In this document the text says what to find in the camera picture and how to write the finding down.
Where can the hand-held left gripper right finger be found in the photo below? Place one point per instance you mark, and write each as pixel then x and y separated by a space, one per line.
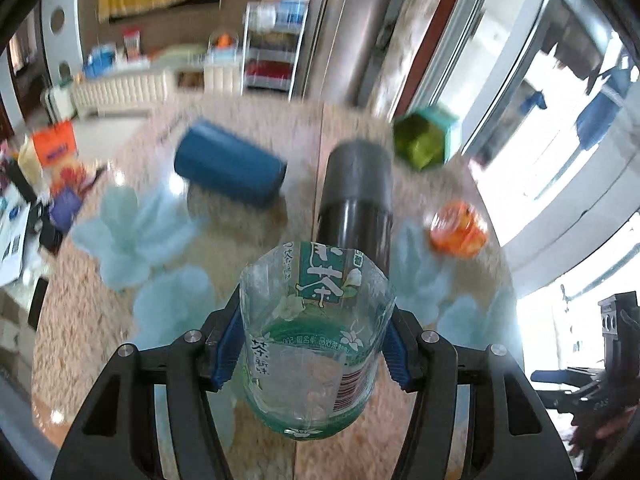
pixel 395 354

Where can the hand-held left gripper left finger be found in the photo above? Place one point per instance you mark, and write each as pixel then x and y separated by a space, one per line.
pixel 226 355

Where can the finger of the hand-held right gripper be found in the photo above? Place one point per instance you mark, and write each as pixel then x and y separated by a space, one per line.
pixel 570 401
pixel 562 376

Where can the clear green-label tea bottle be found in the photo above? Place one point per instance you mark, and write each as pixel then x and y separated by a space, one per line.
pixel 310 360

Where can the orange cup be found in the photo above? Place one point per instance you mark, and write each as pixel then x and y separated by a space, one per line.
pixel 457 230

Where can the green hexagonal cup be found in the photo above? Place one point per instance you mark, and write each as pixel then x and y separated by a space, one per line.
pixel 419 142

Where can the person's right hand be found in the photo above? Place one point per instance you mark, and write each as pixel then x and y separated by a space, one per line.
pixel 602 427

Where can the light blue flower mat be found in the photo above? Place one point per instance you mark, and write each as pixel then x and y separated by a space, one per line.
pixel 435 280
pixel 130 235
pixel 172 305

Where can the black thermos flask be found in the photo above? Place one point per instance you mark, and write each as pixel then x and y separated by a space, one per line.
pixel 355 195

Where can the blue cylinder bottle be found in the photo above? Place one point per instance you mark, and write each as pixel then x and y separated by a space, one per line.
pixel 227 162

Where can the blue hanging garment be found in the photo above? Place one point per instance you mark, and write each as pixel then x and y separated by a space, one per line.
pixel 600 110

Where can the white paper sheets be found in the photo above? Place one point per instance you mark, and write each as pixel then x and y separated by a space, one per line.
pixel 11 240

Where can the orange bag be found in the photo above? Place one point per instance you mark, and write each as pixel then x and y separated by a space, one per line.
pixel 54 142

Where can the white low cabinet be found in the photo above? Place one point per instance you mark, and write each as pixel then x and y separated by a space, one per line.
pixel 122 90

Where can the white shelf rack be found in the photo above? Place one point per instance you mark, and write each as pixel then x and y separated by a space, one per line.
pixel 274 45

